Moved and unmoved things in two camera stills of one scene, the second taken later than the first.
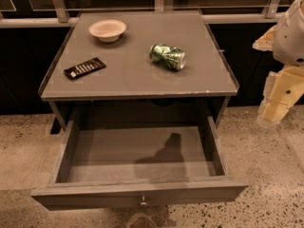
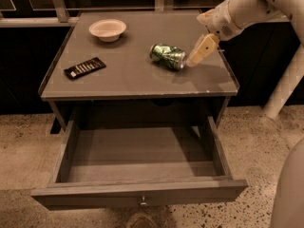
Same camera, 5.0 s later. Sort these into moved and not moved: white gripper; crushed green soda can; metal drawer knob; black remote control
Moved: white gripper
Not moved: crushed green soda can; black remote control; metal drawer knob
